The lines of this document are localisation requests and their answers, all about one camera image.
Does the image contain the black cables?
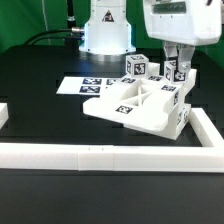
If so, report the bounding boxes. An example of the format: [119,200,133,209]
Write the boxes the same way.
[23,27,86,46]

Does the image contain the white U-shaped fence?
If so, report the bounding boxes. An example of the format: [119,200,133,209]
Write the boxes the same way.
[0,108,224,173]

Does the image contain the white block at left edge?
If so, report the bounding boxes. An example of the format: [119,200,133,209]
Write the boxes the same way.
[0,103,9,129]

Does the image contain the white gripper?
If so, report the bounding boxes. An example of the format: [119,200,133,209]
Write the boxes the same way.
[143,0,222,72]

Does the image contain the white marker sheet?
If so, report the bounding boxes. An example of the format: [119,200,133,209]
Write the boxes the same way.
[57,76,118,96]

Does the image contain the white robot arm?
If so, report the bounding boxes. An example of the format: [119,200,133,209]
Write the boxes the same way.
[80,0,221,72]

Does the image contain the white chair back frame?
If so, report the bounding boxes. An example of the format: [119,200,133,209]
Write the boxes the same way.
[83,69,197,140]

